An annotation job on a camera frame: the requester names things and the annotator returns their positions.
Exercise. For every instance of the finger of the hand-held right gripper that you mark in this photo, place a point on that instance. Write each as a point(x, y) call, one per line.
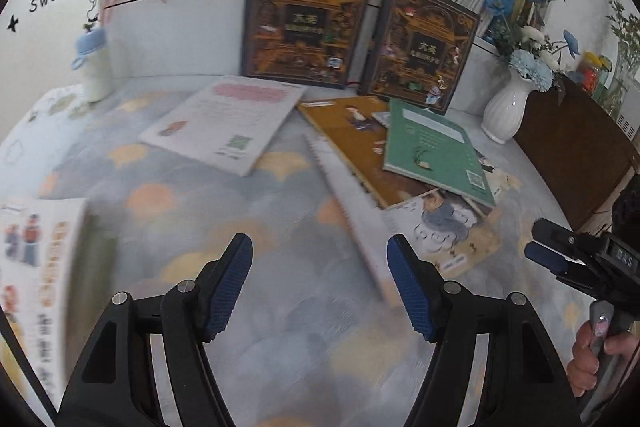
point(545, 257)
point(560, 234)

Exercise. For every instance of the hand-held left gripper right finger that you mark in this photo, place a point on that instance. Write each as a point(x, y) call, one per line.
point(410, 292)

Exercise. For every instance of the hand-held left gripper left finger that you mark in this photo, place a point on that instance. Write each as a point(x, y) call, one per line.
point(227, 292)

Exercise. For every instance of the white book grey figure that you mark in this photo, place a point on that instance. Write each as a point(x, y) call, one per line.
point(450, 232)

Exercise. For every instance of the teal book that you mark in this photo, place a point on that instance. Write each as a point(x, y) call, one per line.
point(430, 147)

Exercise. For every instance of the orange brown book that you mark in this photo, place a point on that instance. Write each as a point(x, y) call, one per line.
point(350, 152)

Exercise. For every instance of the white book brown figure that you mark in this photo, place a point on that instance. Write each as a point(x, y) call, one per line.
point(225, 122)

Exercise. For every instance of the neat stack of books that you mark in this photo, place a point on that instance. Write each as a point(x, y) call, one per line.
point(45, 267)

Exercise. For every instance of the person's right hand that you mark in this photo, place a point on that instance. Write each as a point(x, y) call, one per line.
point(582, 367)

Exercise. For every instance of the brown wooden cabinet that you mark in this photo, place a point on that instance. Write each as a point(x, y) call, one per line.
point(570, 157)

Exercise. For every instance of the white ribbed vase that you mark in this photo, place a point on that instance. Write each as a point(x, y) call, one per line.
point(507, 112)

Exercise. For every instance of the red yellow jar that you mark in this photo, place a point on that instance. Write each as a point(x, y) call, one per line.
point(592, 77)

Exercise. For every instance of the glass vase green stems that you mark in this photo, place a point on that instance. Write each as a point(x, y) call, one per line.
point(622, 72)

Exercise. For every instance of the blue white flower bouquet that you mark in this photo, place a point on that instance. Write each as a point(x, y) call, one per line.
point(530, 62)

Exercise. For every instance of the dark ornate encyclopedia book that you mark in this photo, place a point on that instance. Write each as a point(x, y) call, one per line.
point(305, 22)
point(415, 52)

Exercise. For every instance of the white bottle blue lid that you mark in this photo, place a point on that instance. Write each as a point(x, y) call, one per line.
point(95, 72)

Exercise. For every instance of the white bookshelf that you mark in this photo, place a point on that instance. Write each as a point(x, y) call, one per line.
point(175, 32)

